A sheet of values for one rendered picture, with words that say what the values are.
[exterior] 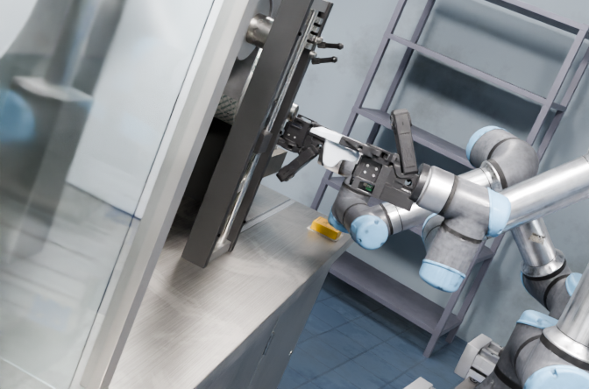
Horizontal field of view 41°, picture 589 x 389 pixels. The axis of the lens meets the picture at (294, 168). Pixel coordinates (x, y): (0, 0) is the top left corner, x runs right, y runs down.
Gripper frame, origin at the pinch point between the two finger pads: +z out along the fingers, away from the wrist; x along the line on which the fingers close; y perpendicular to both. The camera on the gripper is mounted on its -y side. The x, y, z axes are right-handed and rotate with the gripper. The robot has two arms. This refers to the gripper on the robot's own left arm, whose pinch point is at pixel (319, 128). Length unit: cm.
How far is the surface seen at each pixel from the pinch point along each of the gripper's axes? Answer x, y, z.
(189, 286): -0.9, 34.1, 10.4
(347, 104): 339, -14, -10
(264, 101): 4.4, -0.7, 11.0
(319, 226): 61, 24, -10
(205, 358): -23.1, 37.1, 2.5
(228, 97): 32.0, 1.9, 20.5
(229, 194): 6.8, 17.6, 10.6
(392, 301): 267, 73, -70
